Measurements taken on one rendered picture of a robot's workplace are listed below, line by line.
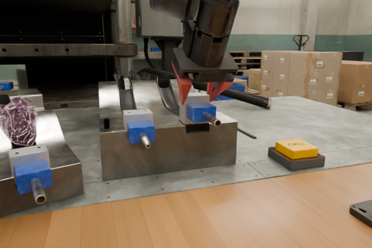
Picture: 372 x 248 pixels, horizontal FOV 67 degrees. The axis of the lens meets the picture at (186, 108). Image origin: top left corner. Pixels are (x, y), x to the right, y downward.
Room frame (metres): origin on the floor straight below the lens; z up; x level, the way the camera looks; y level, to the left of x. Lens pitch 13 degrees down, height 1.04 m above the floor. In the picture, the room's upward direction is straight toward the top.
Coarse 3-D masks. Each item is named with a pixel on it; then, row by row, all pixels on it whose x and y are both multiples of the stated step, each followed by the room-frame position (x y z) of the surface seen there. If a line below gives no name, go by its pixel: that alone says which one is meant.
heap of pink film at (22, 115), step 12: (0, 108) 0.56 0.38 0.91; (12, 108) 0.54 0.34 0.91; (24, 108) 0.55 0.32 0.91; (0, 120) 0.52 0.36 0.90; (12, 120) 0.51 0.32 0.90; (24, 120) 0.52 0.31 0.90; (36, 120) 0.54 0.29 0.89; (12, 132) 0.49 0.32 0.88; (24, 132) 0.50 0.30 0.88; (36, 132) 0.52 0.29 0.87; (24, 144) 0.48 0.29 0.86
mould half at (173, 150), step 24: (144, 96) 0.74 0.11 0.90; (120, 120) 0.54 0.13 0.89; (168, 120) 0.54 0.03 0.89; (120, 144) 0.47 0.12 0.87; (168, 144) 0.50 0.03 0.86; (192, 144) 0.51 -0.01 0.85; (216, 144) 0.52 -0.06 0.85; (120, 168) 0.47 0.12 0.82; (144, 168) 0.48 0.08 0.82; (168, 168) 0.50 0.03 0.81; (192, 168) 0.51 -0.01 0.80
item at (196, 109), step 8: (192, 96) 0.51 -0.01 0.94; (200, 96) 0.52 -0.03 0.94; (208, 96) 0.52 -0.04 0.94; (184, 104) 0.51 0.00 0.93; (192, 104) 0.50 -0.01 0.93; (200, 104) 0.50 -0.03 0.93; (208, 104) 0.50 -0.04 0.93; (184, 112) 0.51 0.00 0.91; (192, 112) 0.48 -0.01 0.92; (200, 112) 0.48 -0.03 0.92; (208, 112) 0.48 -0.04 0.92; (184, 120) 0.51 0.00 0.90; (192, 120) 0.48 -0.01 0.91; (200, 120) 0.48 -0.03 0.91; (208, 120) 0.45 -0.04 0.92; (216, 120) 0.43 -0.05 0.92
